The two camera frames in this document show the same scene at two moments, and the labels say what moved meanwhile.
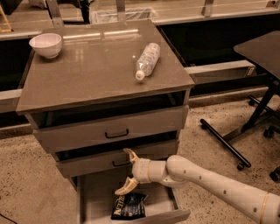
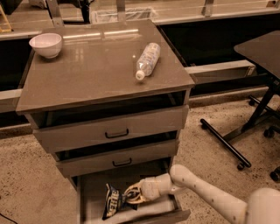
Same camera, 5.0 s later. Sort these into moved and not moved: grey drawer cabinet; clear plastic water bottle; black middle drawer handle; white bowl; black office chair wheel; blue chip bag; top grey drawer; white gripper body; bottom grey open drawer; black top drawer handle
Moved: blue chip bag; white gripper body
Not moved: bottom grey open drawer; grey drawer cabinet; clear plastic water bottle; white bowl; black middle drawer handle; black top drawer handle; top grey drawer; black office chair wheel
